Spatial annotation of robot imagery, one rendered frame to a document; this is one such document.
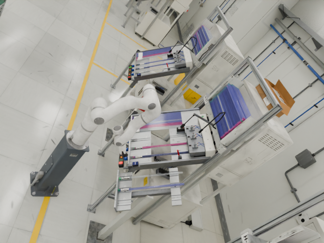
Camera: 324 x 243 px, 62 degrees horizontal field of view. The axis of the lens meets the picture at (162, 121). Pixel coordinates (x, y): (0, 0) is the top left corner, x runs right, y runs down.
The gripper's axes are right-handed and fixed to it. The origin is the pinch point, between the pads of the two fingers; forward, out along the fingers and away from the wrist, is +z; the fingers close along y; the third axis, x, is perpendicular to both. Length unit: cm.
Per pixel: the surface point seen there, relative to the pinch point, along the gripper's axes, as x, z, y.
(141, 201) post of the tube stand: 13.8, 12.5, 39.9
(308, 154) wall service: 196, 74, -42
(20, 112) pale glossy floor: -116, -7, -70
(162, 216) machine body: 24, 90, 10
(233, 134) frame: 90, -23, 11
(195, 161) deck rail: 61, 7, 10
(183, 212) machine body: 46, 87, 10
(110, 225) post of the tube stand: -20, 48, 38
